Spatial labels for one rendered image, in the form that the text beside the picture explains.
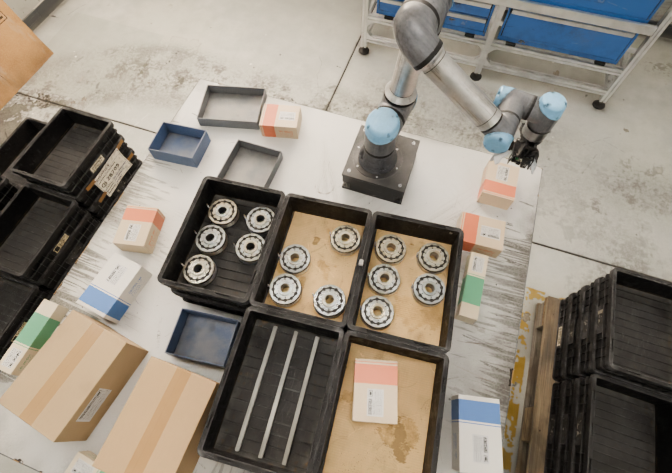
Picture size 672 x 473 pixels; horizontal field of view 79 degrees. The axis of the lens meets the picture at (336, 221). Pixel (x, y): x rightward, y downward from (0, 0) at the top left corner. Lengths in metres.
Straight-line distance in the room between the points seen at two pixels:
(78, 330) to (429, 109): 2.34
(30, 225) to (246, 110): 1.19
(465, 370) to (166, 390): 0.93
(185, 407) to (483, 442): 0.85
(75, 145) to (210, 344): 1.36
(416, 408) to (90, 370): 0.96
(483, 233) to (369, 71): 1.85
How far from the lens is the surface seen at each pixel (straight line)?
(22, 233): 2.45
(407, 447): 1.29
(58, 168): 2.40
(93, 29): 3.97
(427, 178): 1.72
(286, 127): 1.76
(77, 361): 1.49
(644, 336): 2.03
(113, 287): 1.59
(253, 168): 1.74
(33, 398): 1.53
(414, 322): 1.33
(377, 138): 1.42
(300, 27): 3.48
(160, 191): 1.81
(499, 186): 1.68
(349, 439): 1.28
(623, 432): 2.03
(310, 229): 1.43
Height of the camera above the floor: 2.11
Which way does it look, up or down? 63 degrees down
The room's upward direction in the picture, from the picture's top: 2 degrees counter-clockwise
